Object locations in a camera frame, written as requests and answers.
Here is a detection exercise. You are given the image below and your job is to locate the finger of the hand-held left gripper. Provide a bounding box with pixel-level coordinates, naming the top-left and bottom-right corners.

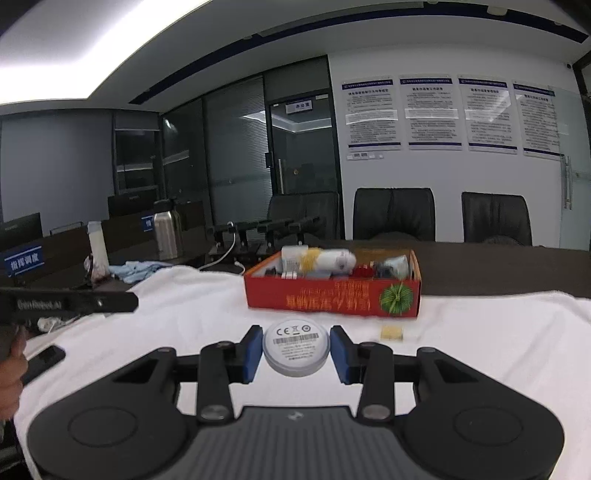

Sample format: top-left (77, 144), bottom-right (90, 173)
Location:
top-left (69, 290), bottom-right (139, 317)
top-left (22, 345), bottom-right (66, 385)

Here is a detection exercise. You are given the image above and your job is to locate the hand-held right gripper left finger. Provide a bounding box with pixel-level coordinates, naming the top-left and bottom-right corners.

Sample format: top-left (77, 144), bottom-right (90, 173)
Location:
top-left (99, 324), bottom-right (265, 423)

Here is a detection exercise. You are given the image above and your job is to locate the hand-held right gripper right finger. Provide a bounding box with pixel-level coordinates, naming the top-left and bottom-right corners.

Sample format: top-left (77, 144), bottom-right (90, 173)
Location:
top-left (329, 324), bottom-right (497, 423)

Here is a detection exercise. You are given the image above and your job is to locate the white round device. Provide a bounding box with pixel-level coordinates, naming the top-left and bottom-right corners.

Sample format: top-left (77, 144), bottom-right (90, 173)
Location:
top-left (261, 318), bottom-right (331, 376)

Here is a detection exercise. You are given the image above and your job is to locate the orange cardboard box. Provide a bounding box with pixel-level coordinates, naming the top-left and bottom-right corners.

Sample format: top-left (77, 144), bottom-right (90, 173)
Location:
top-left (244, 247), bottom-right (422, 320)

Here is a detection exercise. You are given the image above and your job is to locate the yellow and white plush toy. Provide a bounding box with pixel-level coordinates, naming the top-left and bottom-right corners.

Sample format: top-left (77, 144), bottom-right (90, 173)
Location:
top-left (300, 248), bottom-right (357, 274)

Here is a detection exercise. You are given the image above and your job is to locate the white power adapter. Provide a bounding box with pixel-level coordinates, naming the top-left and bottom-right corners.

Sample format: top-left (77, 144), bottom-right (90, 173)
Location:
top-left (281, 246), bottom-right (309, 273)

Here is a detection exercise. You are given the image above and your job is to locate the translucent plastic container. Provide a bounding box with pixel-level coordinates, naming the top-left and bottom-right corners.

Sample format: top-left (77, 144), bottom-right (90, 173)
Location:
top-left (387, 254), bottom-right (411, 280)

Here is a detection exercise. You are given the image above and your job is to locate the dark wooden desktop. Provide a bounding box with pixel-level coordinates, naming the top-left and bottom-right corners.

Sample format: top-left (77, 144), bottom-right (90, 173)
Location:
top-left (18, 237), bottom-right (591, 301)

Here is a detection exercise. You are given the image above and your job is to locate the person's left hand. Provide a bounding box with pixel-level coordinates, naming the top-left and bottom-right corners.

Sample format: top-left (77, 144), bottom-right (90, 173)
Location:
top-left (0, 323), bottom-right (29, 421)

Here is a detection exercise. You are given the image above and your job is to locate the clear plastic bag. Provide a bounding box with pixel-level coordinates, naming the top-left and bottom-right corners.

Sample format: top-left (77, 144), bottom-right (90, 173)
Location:
top-left (83, 256), bottom-right (112, 283)

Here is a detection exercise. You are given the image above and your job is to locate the light blue cloth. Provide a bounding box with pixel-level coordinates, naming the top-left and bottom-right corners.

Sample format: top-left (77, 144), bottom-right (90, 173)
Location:
top-left (111, 261), bottom-right (167, 283)

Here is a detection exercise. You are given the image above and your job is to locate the white plastic bottle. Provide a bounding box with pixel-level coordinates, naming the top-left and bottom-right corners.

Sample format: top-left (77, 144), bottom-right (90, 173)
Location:
top-left (88, 220), bottom-right (110, 273)

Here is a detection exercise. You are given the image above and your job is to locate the black monitor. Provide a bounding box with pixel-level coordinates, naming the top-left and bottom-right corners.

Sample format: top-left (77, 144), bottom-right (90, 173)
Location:
top-left (107, 189), bottom-right (158, 217)
top-left (0, 212), bottom-right (43, 252)

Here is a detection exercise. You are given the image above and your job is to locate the stainless steel thermos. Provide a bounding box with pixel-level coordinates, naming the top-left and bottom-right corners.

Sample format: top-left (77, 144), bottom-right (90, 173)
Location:
top-left (153, 209), bottom-right (184, 260)

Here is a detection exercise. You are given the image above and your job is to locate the black docked device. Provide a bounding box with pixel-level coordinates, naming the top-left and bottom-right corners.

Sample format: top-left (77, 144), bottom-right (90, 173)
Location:
top-left (213, 222), bottom-right (236, 252)

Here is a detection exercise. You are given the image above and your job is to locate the white fluffy towel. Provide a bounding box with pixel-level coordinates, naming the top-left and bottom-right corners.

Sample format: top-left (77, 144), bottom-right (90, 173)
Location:
top-left (14, 265), bottom-right (591, 480)

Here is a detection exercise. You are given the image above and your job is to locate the black office chair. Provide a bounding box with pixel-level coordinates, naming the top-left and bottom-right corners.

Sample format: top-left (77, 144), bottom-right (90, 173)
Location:
top-left (462, 191), bottom-right (533, 245)
top-left (268, 191), bottom-right (342, 241)
top-left (353, 187), bottom-right (435, 241)

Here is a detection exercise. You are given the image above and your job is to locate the white cable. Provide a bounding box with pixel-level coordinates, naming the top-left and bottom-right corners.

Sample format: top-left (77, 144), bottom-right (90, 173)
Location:
top-left (198, 231), bottom-right (245, 275)

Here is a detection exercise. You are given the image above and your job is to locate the wall poster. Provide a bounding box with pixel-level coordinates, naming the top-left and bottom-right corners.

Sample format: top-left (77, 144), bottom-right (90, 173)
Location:
top-left (512, 80), bottom-right (561, 158)
top-left (342, 78), bottom-right (397, 151)
top-left (458, 75), bottom-right (512, 152)
top-left (399, 75), bottom-right (455, 151)

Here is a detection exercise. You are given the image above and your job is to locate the glass door handle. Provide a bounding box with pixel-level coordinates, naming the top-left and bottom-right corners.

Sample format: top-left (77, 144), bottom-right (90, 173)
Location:
top-left (561, 154), bottom-right (573, 210)

